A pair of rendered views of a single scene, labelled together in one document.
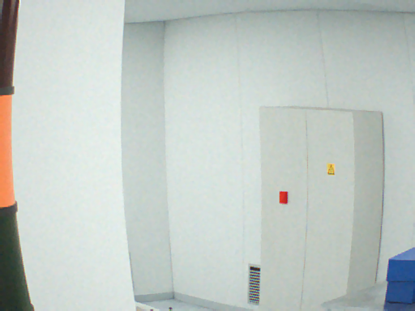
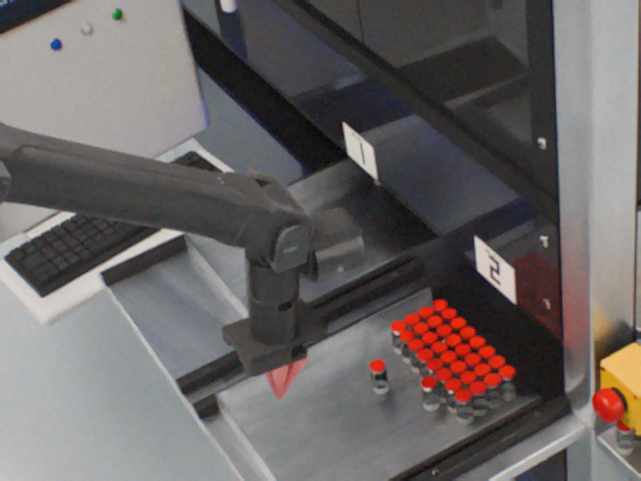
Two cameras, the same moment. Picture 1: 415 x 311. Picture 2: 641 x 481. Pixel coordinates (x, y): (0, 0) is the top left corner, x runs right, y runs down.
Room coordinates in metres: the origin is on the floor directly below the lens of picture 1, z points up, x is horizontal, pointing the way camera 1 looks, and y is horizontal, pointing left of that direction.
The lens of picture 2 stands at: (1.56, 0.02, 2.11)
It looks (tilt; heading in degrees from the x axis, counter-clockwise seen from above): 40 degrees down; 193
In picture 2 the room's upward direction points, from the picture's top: 11 degrees counter-clockwise
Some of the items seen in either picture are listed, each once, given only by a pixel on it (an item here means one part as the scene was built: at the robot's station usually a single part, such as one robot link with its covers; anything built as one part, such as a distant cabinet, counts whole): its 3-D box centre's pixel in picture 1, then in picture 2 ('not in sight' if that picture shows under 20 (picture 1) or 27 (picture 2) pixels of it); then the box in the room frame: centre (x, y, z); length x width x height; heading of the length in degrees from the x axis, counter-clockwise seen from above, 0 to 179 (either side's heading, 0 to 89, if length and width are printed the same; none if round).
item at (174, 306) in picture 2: not in sight; (339, 333); (0.29, -0.26, 0.87); 0.70 x 0.48 x 0.02; 36
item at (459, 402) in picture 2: not in sight; (430, 370); (0.40, -0.12, 0.90); 0.18 x 0.02 x 0.05; 35
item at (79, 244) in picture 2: not in sight; (121, 218); (-0.06, -0.68, 0.82); 0.40 x 0.14 x 0.02; 134
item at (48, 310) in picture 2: not in sight; (117, 222); (-0.08, -0.70, 0.79); 0.45 x 0.28 x 0.03; 134
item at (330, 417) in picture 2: not in sight; (375, 404); (0.45, -0.20, 0.90); 0.34 x 0.26 x 0.04; 125
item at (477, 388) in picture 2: not in sight; (444, 363); (0.39, -0.11, 0.90); 0.18 x 0.02 x 0.05; 35
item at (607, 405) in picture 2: not in sight; (610, 403); (0.55, 0.10, 0.99); 0.04 x 0.04 x 0.04; 36
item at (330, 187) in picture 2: not in sight; (320, 239); (0.11, -0.30, 0.90); 0.34 x 0.26 x 0.04; 126
